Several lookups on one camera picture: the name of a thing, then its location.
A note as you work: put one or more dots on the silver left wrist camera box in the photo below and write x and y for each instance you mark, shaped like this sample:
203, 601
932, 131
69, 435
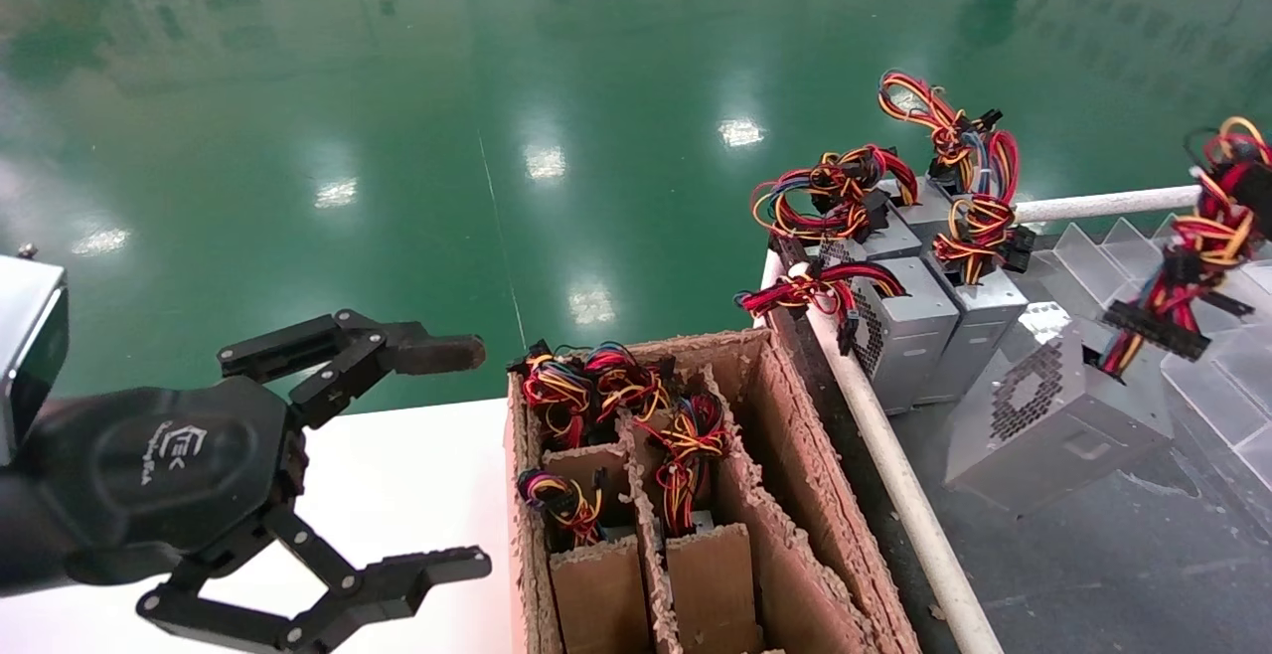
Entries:
30, 336

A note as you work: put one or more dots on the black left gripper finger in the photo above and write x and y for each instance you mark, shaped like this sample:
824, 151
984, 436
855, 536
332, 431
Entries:
397, 579
348, 351

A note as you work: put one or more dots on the long white pipe rail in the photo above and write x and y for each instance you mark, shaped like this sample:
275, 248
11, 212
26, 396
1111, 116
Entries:
894, 465

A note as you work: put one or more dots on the brown cardboard divider box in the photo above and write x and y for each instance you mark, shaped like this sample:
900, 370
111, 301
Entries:
795, 495

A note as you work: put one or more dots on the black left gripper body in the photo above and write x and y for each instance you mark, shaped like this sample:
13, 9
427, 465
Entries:
169, 465

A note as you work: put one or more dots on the translucent plastic divider tray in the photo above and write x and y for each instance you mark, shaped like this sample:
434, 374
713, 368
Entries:
1232, 376

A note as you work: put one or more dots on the tilted silver power supply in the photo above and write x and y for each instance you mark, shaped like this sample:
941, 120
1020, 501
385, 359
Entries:
1053, 415

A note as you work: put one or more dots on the short white pipe rail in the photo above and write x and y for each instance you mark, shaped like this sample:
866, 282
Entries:
1093, 205

